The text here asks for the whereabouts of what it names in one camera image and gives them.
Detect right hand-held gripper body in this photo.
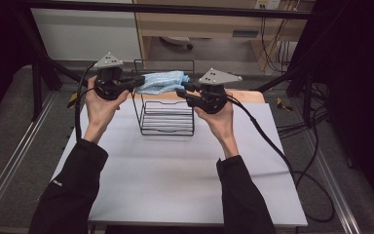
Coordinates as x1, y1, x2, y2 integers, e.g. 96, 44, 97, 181
188, 67, 243, 115

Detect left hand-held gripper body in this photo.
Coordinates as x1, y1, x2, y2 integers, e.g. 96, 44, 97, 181
93, 52, 134, 101

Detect light blue striped towel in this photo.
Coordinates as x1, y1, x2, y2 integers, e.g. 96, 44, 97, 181
135, 70, 191, 96

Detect black wire rack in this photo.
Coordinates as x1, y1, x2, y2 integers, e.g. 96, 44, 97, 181
131, 58, 196, 137

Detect person's right hand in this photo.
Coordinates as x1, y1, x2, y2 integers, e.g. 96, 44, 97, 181
193, 92, 239, 141

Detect person's left hand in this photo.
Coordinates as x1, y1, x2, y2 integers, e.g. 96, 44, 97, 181
84, 76, 131, 133

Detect wooden board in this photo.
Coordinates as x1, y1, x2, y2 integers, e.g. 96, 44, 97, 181
128, 90, 266, 104

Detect white panel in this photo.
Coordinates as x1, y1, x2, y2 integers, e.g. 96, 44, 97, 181
30, 8, 143, 62

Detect chair base with caster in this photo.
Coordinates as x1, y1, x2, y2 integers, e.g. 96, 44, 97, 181
159, 35, 195, 51

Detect wooden desk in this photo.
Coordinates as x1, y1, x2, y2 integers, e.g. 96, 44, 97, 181
132, 0, 316, 71

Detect black stand leg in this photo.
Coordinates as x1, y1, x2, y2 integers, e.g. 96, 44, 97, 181
13, 9, 84, 119
255, 61, 317, 126

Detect yellow black clamp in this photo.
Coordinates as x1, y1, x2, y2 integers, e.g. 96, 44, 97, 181
276, 97, 294, 112

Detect white power outlet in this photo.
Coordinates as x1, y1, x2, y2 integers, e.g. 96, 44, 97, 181
254, 0, 281, 10

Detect left hand-held gripper cable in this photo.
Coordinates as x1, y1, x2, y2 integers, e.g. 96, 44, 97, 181
72, 61, 98, 142

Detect hand-held gripper cable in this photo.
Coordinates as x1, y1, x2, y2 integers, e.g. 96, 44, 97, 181
225, 96, 336, 223
72, 61, 98, 142

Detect right hand-held gripper cable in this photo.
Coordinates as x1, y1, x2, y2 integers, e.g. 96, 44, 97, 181
225, 96, 336, 223

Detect hanging cable bundle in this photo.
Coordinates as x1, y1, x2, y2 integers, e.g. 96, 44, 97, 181
260, 18, 295, 73

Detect black metal frame bar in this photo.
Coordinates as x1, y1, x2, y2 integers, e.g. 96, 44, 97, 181
20, 0, 318, 20

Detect black floor cables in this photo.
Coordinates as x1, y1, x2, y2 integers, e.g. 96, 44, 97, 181
277, 82, 330, 139

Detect aluminium rail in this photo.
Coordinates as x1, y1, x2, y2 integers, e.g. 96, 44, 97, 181
0, 92, 56, 223
305, 130, 362, 234

